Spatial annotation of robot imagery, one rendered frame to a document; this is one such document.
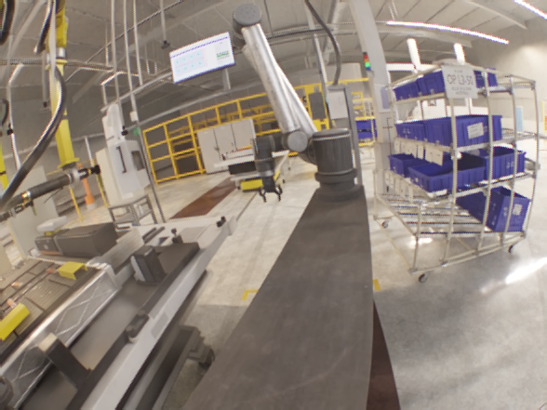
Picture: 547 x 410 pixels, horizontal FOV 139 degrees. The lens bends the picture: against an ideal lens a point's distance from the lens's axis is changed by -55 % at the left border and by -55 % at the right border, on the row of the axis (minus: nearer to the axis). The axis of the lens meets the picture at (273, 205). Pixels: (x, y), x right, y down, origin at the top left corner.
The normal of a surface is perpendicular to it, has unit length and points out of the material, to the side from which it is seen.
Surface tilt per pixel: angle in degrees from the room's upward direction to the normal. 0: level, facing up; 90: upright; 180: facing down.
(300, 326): 0
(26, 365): 90
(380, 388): 0
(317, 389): 0
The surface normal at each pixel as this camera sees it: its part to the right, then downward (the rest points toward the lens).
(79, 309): 0.97, -0.12
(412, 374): -0.18, -0.93
